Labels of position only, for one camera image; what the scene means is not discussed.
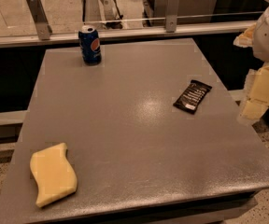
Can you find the horizontal metal rail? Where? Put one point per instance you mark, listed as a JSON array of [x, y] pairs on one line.
[[124, 35]]

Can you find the yellow wavy sponge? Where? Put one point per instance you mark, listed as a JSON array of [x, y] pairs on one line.
[[53, 174]]

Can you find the blue pepsi can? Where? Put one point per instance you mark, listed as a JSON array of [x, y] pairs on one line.
[[90, 45]]

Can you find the metal rail bracket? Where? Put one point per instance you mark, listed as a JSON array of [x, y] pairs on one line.
[[171, 15], [40, 19]]

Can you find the right metal rail bracket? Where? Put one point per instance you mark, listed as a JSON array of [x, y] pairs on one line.
[[171, 15]]

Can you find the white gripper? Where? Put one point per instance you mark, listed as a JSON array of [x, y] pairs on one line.
[[256, 88]]

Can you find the black rxbar chocolate wrapper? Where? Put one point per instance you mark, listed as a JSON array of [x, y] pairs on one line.
[[192, 96]]

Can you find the left metal rail bracket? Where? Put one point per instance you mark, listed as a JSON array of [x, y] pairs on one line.
[[40, 19]]

